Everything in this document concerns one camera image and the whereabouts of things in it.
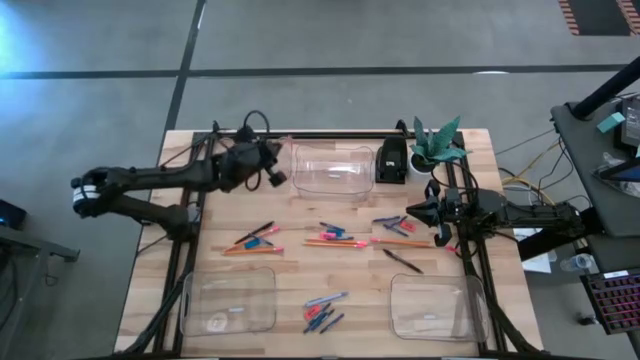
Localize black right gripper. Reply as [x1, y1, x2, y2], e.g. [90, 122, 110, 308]
[406, 188, 479, 229]

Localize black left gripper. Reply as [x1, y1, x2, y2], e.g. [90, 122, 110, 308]
[219, 141, 281, 193]

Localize yellow pencil pink eraser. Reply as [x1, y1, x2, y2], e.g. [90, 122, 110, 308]
[223, 230, 274, 253]
[234, 225, 281, 247]
[222, 245, 285, 257]
[301, 242, 367, 250]
[368, 236, 434, 249]

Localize black ballpoint pen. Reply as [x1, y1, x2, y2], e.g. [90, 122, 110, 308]
[233, 220, 276, 246]
[382, 248, 425, 275]

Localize yellow pencil orange eraser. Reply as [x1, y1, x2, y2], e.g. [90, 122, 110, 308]
[305, 237, 370, 246]

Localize grey translucent pen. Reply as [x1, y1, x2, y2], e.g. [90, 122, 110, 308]
[304, 291, 350, 308]

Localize white plant pot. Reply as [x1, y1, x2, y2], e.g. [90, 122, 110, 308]
[409, 152, 439, 176]

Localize black desk hole punch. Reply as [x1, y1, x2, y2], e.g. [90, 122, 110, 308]
[374, 134, 409, 185]

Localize green leafy plant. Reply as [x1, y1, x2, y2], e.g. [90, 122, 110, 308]
[408, 115, 472, 166]

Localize white paper sheet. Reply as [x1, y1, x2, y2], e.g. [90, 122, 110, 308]
[514, 227, 559, 275]

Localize black support beam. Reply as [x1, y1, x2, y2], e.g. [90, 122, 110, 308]
[517, 207, 606, 262]

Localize clear plastic water bottle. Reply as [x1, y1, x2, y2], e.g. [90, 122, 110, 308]
[559, 253, 594, 274]

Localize grey side table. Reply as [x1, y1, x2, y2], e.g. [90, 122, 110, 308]
[549, 97, 640, 239]

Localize clear plastic bag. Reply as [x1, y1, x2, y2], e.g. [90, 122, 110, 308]
[589, 149, 640, 199]

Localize tablet with blue screen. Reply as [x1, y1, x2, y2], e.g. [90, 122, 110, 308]
[597, 157, 640, 184]

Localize small teal box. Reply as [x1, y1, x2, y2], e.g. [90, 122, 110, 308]
[596, 111, 627, 134]

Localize black keyboard pink keys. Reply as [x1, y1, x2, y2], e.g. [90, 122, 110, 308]
[579, 268, 640, 336]

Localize black diagonal pole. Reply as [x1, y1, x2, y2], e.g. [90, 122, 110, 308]
[569, 62, 640, 121]

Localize black electronic device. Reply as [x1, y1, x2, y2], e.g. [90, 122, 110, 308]
[613, 94, 640, 151]

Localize grey metal stand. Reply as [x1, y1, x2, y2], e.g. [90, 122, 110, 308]
[0, 224, 81, 360]

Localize black box blue light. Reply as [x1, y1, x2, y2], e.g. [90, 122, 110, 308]
[0, 198, 29, 231]

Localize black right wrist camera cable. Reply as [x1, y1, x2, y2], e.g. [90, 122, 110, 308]
[424, 159, 481, 201]

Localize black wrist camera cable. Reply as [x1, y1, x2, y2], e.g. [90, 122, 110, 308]
[424, 159, 481, 201]
[242, 109, 272, 144]

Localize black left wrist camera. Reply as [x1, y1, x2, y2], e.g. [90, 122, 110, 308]
[266, 167, 289, 189]

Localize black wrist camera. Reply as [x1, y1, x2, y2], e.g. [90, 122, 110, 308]
[266, 167, 289, 189]
[432, 223, 454, 248]

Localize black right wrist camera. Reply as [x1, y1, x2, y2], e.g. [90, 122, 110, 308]
[432, 223, 454, 248]

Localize black left wrist camera cable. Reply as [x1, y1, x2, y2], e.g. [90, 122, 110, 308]
[242, 109, 272, 144]

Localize black aluminium table frame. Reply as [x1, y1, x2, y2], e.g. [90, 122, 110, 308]
[119, 129, 539, 357]

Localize yellow cable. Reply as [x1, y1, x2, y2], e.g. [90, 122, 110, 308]
[501, 139, 561, 206]

